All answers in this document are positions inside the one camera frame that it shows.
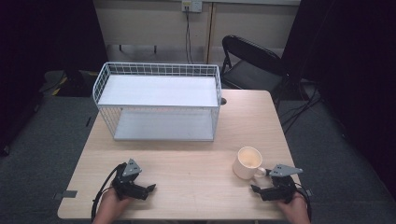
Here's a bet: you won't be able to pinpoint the yellow floor tape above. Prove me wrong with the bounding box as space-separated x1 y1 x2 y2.
50 76 68 96

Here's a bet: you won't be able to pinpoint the dark curtain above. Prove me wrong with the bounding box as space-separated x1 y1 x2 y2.
280 0 396 200
0 0 109 157

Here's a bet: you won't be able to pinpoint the grey tape strip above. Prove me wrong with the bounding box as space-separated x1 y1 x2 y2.
52 189 78 201

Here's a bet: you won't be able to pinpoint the white wall socket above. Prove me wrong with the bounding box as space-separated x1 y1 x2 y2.
181 0 204 14

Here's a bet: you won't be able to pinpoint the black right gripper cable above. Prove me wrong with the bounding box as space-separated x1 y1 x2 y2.
293 181 313 222

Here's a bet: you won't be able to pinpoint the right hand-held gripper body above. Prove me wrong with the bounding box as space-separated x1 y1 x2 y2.
259 163 304 203

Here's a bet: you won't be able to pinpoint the black stand base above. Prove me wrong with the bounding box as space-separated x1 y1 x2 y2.
55 68 95 98

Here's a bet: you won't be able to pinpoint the black floor cables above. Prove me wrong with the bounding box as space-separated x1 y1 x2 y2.
279 81 323 135

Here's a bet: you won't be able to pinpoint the white wire shelf rack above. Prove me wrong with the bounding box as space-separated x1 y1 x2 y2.
92 62 223 143

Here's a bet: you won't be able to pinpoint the black folding chair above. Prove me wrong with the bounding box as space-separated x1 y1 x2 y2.
219 35 289 94

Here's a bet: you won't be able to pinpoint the person's left hand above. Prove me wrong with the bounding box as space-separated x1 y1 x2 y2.
98 187 134 217

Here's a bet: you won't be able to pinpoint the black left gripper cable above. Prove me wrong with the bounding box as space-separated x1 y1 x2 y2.
91 161 129 222

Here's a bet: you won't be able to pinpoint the person's right hand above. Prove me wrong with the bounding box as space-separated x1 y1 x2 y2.
276 191 310 218

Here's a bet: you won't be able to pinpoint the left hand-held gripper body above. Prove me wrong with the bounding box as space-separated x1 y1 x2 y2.
111 158 149 201

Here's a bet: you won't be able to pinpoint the cream mug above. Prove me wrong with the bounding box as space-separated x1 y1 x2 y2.
232 146 268 181

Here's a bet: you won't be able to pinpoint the black wall socket cable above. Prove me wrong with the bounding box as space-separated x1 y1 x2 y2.
185 7 194 64

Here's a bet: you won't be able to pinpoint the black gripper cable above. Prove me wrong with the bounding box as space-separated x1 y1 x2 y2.
293 181 313 222
91 161 129 222

